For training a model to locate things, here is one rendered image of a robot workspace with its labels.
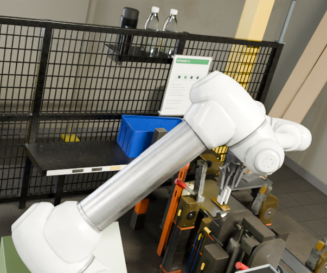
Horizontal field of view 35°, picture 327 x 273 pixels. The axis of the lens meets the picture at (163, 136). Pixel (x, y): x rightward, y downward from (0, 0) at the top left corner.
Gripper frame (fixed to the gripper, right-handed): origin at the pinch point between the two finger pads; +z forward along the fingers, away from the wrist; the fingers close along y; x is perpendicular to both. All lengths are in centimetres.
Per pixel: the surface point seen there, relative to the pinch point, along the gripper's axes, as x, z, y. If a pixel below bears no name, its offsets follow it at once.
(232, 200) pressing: 1.9, 4.9, 8.3
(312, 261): -41.0, 3.8, 11.8
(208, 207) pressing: -0.1, 4.9, -6.4
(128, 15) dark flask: 62, -54, -25
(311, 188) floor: 130, 105, 247
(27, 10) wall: 254, -4, 1
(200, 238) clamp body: -17.8, 4.2, -23.1
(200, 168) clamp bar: -0.8, -14.6, -17.5
